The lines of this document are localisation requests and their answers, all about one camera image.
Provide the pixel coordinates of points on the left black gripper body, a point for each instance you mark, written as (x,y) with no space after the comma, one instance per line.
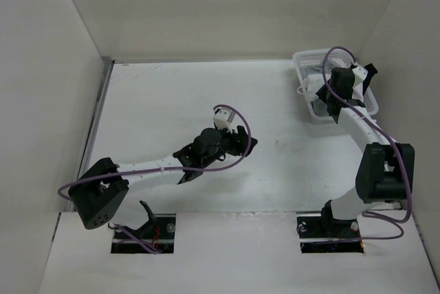
(228,145)

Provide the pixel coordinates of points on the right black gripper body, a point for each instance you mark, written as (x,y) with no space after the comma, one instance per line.
(325,93)

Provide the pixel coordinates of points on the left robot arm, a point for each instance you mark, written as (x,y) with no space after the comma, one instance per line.
(99,193)

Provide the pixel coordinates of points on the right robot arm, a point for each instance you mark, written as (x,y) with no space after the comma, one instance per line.
(385,173)

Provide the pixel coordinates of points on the black tank top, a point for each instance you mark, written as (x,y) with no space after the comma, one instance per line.
(371,71)

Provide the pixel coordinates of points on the grey tank top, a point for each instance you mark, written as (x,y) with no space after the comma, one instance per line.
(319,107)

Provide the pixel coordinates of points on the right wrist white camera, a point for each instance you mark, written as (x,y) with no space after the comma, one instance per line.
(359,72)

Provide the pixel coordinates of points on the wrist white camera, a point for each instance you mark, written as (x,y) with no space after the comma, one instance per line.
(359,72)
(223,118)

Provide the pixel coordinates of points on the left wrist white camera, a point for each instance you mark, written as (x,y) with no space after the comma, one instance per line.
(223,118)

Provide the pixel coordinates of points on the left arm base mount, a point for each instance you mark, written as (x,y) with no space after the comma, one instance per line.
(156,234)

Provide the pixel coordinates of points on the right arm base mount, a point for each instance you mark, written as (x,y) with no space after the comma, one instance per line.
(319,232)

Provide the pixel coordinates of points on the metal table edge rail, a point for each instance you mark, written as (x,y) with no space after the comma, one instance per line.
(108,63)

